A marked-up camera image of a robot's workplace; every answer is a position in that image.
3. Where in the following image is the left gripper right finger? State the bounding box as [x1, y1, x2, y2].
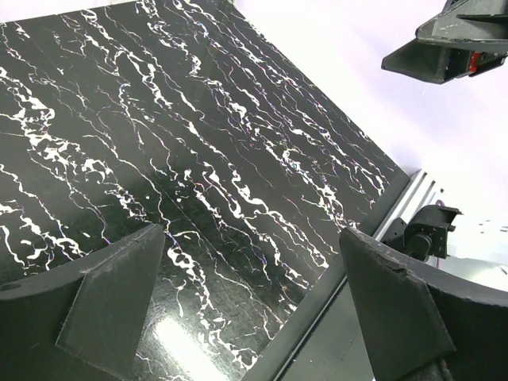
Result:
[340, 228, 507, 380]

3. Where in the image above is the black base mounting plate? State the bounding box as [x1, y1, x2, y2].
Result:
[242, 172, 410, 381]

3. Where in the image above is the black marble pattern mat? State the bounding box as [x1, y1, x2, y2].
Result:
[1, 1, 404, 380]

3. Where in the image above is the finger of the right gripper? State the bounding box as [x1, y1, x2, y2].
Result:
[381, 40, 468, 84]
[415, 0, 507, 52]

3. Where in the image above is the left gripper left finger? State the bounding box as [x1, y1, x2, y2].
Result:
[1, 225, 165, 380]

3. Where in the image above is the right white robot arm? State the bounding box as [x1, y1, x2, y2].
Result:
[381, 0, 507, 261]

